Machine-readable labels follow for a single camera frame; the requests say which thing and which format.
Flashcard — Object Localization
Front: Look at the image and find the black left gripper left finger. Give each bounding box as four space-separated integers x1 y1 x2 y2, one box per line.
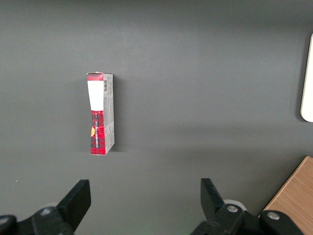
0 179 92 235

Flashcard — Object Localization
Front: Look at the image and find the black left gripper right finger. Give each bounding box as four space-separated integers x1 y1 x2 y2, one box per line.
190 178 304 235

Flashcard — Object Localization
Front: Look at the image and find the wooden drawer cabinet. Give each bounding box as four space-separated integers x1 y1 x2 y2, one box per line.
257 155 313 235

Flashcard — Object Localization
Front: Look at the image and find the red and grey carton box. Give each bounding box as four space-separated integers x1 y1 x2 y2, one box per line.
86 71 116 156

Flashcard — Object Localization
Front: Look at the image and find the cream rectangular tray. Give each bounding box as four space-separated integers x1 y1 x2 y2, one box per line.
299 32 313 123

